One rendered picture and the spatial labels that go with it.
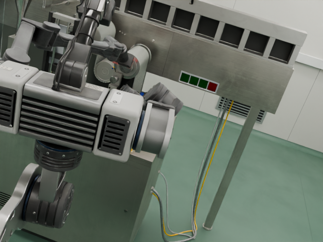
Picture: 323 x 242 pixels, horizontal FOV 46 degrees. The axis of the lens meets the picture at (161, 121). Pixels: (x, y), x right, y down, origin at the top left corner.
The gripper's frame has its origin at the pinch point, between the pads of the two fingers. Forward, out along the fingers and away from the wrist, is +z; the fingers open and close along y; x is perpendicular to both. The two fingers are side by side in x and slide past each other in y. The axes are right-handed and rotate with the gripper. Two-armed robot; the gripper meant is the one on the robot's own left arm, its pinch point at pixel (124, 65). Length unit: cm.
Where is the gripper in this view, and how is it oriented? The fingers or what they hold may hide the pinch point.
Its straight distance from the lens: 210.0
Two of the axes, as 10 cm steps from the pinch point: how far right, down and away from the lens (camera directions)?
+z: 0.0, 2.7, 9.6
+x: 3.4, -9.0, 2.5
